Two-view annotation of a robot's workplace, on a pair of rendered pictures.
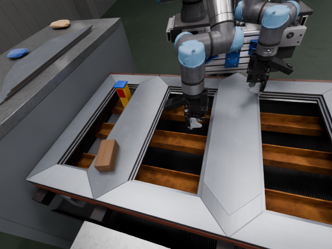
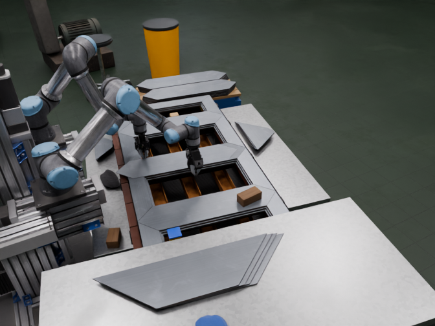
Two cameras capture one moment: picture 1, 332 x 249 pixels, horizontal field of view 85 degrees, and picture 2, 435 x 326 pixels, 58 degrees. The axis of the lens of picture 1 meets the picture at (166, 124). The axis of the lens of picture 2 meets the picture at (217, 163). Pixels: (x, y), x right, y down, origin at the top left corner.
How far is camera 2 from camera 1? 2.19 m
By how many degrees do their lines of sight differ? 86
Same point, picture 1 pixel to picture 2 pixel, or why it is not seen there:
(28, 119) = not seen: hidden behind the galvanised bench
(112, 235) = (281, 192)
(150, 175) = not seen: hidden behind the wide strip
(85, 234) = (292, 202)
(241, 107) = (162, 160)
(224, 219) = (239, 149)
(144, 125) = (210, 198)
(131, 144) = (230, 196)
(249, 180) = (215, 147)
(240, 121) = (176, 158)
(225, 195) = (229, 152)
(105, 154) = (250, 191)
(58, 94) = not seen: hidden behind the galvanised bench
